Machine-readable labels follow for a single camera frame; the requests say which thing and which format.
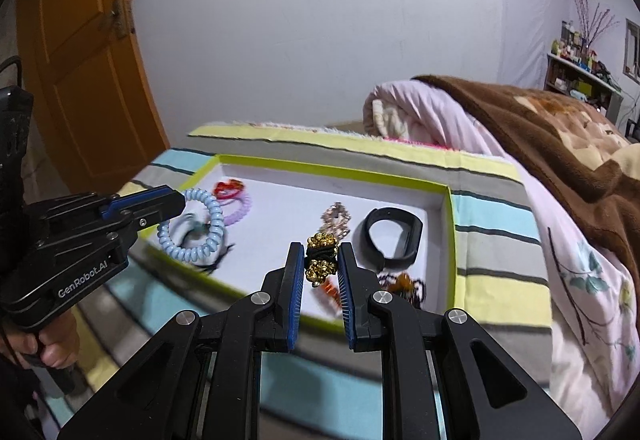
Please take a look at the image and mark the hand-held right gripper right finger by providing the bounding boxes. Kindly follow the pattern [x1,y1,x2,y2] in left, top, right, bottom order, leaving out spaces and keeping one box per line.
[336,243,583,440]

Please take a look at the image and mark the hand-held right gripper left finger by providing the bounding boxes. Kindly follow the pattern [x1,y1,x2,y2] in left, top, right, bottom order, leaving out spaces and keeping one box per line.
[57,241,306,440]

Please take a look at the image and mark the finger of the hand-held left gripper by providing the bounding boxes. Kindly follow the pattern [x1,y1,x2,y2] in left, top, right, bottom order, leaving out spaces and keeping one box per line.
[99,186,176,218]
[112,190,187,236]

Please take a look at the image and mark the gold bell black hair tie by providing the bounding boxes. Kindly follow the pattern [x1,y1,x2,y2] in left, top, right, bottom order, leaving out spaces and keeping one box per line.
[305,231,347,307]

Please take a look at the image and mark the dark bead bracelet amber pendant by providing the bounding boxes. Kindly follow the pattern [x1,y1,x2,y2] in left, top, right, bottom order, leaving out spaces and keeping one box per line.
[377,271,428,307]

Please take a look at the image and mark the light blue spiral hair tie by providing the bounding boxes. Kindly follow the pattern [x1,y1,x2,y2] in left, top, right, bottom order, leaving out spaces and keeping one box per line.
[156,187,226,263]

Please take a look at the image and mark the green cardboard box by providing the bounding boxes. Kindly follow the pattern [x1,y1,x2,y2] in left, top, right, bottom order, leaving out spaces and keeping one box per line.
[135,154,458,331]

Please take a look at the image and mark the person's left hand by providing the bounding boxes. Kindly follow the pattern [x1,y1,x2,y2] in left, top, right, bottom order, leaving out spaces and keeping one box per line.
[0,315,81,371]

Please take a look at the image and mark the black smart band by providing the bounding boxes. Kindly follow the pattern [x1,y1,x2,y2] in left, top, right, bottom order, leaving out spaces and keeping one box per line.
[352,207,426,271]

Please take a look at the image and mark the black box device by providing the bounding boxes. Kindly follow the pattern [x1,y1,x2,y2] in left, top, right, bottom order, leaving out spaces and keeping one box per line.
[0,58,36,203]

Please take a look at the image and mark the orange wooden door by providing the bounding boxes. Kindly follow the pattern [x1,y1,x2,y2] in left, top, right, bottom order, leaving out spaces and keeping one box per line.
[15,0,171,193]

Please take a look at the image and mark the metal door lock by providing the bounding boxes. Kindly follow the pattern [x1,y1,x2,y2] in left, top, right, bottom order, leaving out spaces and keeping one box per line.
[110,0,142,40]

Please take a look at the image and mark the pink floral quilt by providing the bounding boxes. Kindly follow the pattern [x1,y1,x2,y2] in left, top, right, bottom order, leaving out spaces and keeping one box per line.
[362,79,640,426]

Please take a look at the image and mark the brown plush blanket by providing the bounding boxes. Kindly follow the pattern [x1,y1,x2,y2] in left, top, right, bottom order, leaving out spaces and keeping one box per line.
[412,74,640,291]

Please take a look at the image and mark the row of shelf bottles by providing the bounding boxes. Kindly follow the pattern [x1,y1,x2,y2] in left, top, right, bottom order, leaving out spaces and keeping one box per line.
[550,20,616,77]

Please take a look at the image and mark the pink flower branches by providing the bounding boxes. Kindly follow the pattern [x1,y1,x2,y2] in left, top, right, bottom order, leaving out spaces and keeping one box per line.
[572,0,613,51]

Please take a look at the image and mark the window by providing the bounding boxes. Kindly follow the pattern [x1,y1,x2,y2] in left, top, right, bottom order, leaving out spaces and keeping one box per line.
[622,18,640,81]

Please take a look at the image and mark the small red hair tie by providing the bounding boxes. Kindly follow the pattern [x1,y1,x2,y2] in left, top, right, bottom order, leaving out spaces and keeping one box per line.
[212,179,249,202]

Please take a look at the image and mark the rhinestone bracelet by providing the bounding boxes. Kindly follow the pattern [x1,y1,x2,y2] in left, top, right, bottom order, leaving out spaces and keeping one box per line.
[322,203,354,241]

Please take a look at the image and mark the black hair tie teal bead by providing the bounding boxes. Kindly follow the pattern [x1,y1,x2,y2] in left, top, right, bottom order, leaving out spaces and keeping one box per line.
[192,243,236,272]

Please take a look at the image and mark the purple spiral hair tie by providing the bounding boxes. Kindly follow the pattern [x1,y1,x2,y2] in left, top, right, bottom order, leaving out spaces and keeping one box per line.
[220,190,253,227]

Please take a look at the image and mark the white wall shelf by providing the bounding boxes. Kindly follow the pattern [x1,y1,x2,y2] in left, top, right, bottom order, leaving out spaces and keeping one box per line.
[542,53,626,121]

